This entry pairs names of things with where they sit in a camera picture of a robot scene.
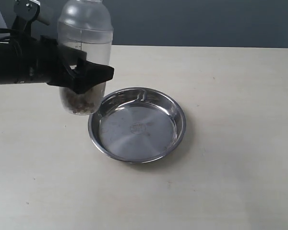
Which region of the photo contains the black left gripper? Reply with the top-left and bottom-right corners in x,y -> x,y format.
28,36 -> 114,94

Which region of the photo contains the clear plastic shaker bottle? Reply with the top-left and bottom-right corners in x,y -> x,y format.
57,0 -> 113,115

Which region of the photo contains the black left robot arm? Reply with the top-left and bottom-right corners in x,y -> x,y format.
0,36 -> 114,94

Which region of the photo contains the round stainless steel plate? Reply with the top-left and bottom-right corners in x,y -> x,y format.
88,87 -> 187,164

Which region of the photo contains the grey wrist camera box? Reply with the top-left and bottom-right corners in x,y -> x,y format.
13,0 -> 53,25

